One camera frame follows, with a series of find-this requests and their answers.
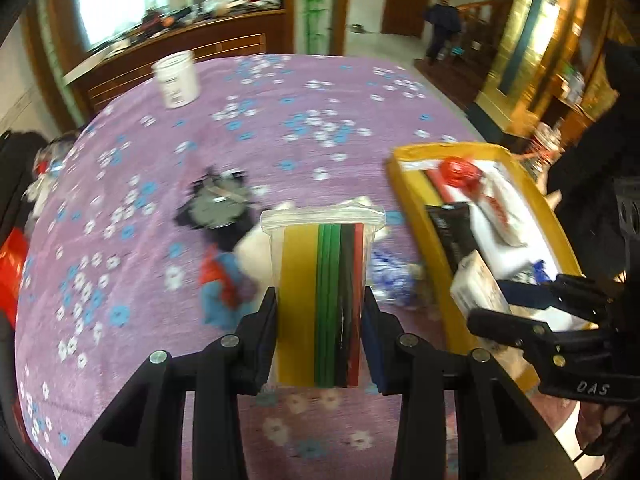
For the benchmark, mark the wooden counter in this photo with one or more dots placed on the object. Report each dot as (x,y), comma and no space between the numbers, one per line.
(200,40)

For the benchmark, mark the pile of assorted tools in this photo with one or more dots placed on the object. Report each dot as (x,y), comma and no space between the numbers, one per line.
(200,10)

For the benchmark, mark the red blue toy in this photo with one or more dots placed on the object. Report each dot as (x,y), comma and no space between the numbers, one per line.
(220,290)

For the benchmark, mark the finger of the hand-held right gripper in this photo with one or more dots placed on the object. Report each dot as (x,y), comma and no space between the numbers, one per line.
(500,324)
(525,294)

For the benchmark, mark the white plastic jar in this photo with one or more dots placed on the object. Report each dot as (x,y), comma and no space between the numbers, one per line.
(175,80)

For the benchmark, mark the red plastic bag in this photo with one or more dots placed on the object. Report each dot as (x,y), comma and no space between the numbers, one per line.
(457,172)

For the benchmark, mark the golden cabinet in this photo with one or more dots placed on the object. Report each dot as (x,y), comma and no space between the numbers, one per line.
(520,35)

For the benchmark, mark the large bag of coloured strips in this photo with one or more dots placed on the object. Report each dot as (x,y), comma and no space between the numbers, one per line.
(300,300)

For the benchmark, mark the person's right hand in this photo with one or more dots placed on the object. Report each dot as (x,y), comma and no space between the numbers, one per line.
(590,425)

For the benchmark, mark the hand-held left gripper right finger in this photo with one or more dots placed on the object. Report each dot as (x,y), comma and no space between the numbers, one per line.
(380,355)

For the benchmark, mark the wooden stair railing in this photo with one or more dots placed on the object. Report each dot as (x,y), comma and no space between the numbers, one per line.
(480,25)

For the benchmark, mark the yellow cardboard box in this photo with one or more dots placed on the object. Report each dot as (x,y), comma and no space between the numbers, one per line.
(415,220)

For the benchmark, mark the lemon print tissue pack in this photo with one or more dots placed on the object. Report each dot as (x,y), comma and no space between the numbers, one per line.
(475,282)

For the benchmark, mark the white packet with red label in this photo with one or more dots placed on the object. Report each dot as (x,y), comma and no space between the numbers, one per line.
(502,210)

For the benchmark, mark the person in dark jacket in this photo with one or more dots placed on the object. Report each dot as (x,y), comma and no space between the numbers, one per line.
(442,20)

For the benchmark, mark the bamboo wall sticker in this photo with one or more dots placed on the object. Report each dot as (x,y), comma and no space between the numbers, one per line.
(315,10)

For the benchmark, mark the black bag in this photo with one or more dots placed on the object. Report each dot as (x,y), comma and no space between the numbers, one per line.
(15,180)

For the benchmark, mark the wooden framed glass partition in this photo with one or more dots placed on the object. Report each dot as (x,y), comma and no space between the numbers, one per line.
(110,0)

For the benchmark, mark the black snack packet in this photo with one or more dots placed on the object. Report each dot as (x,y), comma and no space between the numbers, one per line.
(450,235)

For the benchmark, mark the clear plastic cup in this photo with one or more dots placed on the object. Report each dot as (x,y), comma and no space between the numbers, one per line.
(52,160)

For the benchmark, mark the blue and white patterned bag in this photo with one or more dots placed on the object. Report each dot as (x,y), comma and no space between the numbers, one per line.
(392,272)

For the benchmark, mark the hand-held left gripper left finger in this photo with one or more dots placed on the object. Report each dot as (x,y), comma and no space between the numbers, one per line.
(260,350)

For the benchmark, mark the grey slipper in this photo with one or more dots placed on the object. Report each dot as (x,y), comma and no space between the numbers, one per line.
(358,28)

